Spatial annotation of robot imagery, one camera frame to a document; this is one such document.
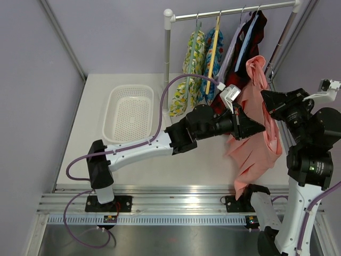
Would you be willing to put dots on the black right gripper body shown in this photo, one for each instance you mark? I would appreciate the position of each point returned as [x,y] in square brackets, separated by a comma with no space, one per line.
[293,110]

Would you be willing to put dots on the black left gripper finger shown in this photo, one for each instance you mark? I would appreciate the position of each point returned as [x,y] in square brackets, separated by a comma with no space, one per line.
[238,109]
[248,127]

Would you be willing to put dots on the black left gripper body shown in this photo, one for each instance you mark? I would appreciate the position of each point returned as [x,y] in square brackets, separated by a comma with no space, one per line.
[234,126]

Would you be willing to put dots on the pink pleated skirt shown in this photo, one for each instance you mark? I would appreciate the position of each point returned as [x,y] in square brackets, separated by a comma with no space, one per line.
[258,153]

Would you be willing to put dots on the pink skirt hanger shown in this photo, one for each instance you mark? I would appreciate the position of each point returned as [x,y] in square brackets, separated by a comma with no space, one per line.
[269,70]

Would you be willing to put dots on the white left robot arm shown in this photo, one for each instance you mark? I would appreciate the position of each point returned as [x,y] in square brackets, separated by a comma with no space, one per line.
[201,123]

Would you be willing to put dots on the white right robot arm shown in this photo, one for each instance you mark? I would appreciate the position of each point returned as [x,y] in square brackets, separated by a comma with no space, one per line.
[310,170]

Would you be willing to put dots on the yellow wooden hanger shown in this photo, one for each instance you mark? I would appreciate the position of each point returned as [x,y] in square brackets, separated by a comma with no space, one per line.
[214,45]

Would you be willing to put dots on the light blue hanger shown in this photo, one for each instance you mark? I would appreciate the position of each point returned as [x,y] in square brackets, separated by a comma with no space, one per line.
[246,42]

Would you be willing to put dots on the mint green hanger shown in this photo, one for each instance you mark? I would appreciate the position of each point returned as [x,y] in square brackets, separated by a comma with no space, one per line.
[193,63]

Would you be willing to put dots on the lavender hanger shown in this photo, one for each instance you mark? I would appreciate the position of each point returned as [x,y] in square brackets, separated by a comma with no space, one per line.
[243,19]

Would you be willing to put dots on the yellow lemon print garment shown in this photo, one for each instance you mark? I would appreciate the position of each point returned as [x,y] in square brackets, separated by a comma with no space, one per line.
[178,106]

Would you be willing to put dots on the red black plaid garment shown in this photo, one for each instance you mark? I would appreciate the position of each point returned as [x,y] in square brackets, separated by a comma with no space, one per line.
[250,98]

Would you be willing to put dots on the right small circuit board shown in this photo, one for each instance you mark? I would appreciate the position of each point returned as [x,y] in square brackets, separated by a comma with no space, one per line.
[252,222]

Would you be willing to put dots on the small circuit board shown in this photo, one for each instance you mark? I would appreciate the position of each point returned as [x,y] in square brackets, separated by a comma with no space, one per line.
[252,222]
[110,218]

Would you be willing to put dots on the white perforated plastic basket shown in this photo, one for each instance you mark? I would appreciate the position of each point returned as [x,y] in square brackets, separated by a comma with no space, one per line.
[128,115]

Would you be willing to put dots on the left small circuit board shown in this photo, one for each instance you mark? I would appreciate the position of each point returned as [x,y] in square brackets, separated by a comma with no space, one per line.
[110,218]

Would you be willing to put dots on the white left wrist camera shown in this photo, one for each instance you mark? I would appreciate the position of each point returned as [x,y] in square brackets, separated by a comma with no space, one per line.
[228,94]

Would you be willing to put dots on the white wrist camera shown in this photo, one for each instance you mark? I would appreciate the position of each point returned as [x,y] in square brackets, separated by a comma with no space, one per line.
[228,94]
[328,89]

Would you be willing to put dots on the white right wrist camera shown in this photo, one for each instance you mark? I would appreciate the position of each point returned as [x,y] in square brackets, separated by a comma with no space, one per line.
[328,89]

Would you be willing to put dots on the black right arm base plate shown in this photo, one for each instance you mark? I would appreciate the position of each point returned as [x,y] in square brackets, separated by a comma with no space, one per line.
[242,205]

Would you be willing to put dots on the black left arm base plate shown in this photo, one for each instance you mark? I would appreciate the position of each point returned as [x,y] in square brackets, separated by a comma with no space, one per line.
[121,203]

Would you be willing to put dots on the aluminium mounting rail frame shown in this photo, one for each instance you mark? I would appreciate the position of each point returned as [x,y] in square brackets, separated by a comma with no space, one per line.
[182,200]

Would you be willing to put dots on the white slotted cable duct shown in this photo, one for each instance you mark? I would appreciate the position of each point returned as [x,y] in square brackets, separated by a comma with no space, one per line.
[150,220]

